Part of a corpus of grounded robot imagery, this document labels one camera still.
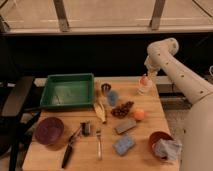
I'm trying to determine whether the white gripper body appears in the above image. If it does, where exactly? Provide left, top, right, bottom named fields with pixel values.
left=144, top=57, right=160, bottom=80

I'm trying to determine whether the red pepper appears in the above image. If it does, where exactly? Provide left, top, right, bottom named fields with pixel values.
left=139, top=75, right=148, bottom=85

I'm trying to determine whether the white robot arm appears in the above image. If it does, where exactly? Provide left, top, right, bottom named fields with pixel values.
left=145, top=38, right=213, bottom=171

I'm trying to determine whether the blue plastic cup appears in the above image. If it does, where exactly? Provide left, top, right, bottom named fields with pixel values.
left=107, top=90, right=118, bottom=106

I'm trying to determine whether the small metal cup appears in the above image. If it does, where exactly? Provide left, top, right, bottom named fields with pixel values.
left=101, top=83, right=111, bottom=96

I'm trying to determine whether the orange fruit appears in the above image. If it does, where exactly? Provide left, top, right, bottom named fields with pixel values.
left=133, top=109, right=145, bottom=121

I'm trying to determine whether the bunch of dark grapes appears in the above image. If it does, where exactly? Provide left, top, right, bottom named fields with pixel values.
left=111, top=101, right=134, bottom=118

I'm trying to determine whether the grey block eraser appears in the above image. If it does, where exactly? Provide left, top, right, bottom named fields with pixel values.
left=115, top=119, right=137, bottom=134

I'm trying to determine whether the red-brown bowl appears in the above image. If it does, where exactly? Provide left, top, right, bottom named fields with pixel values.
left=148, top=131, right=172, bottom=155

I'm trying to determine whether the blue sponge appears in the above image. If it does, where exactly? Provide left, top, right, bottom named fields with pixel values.
left=113, top=135, right=135, bottom=156

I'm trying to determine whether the green plastic tray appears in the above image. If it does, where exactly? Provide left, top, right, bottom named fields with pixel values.
left=40, top=73, right=94, bottom=110

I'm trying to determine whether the black binder clip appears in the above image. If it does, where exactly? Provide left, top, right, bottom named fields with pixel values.
left=81, top=121, right=91, bottom=136

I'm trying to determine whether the silver fork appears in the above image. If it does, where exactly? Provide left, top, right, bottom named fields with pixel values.
left=96, top=129, right=102, bottom=160

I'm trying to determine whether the purple bowl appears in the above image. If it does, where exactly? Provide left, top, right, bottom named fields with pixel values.
left=35, top=117, right=64, bottom=145

